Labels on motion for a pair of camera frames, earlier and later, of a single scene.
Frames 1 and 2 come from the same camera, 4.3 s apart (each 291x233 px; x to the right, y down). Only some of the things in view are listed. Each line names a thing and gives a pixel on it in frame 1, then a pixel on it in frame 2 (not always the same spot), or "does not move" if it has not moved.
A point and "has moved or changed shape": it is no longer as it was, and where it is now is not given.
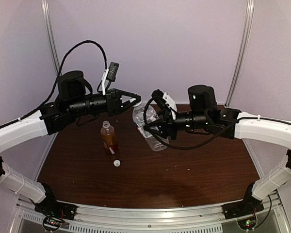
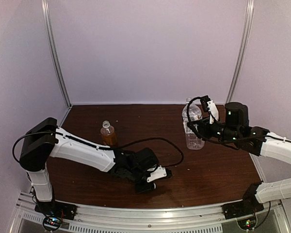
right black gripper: (167, 125) → (203, 124)
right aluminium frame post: (250, 8) does not move
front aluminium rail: (89, 218) does not move
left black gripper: (113, 101) → (139, 189)
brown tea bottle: (108, 137) does not move
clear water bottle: (157, 142) has moved or changed shape
